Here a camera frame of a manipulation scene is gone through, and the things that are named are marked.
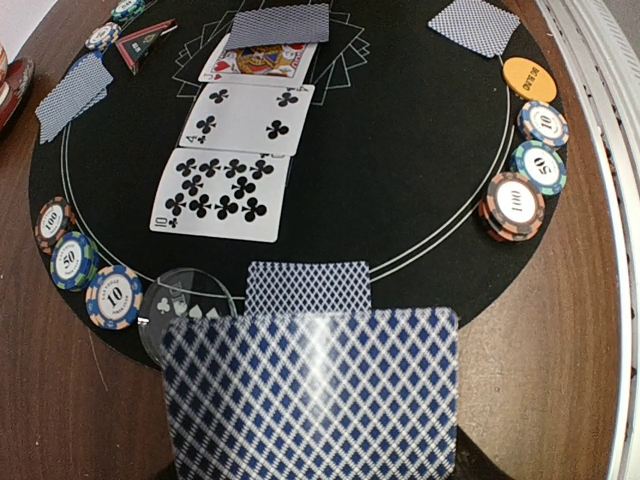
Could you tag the blue patterned card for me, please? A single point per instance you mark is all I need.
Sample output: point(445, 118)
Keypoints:
point(221, 194)

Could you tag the grey dealer button disc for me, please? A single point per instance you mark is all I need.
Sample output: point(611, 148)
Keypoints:
point(187, 293)

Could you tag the dark red saucer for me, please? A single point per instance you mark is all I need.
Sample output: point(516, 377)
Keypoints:
point(17, 82)

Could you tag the red black triangle marker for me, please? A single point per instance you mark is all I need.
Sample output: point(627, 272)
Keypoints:
point(136, 47)

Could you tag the single grey playing card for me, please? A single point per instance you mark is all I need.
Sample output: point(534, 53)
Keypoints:
point(84, 84)

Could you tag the orange black chips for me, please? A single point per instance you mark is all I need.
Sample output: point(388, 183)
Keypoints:
point(512, 209)
point(56, 218)

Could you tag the orange big blind button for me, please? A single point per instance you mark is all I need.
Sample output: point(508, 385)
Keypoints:
point(529, 80)

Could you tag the green chips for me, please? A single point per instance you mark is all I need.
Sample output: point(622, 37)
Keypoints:
point(127, 9)
point(74, 262)
point(541, 165)

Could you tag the blue cream chips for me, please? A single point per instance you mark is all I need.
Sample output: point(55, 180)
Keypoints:
point(103, 37)
point(114, 297)
point(540, 121)

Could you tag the black round poker mat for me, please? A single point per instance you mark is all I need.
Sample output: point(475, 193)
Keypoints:
point(405, 129)

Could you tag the four of clubs card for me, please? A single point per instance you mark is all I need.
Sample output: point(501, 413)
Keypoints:
point(248, 118)

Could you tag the jack of hearts card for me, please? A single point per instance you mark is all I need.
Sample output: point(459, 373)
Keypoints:
point(283, 65)

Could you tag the grey playing card deck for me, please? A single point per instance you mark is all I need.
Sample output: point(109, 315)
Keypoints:
point(370, 395)

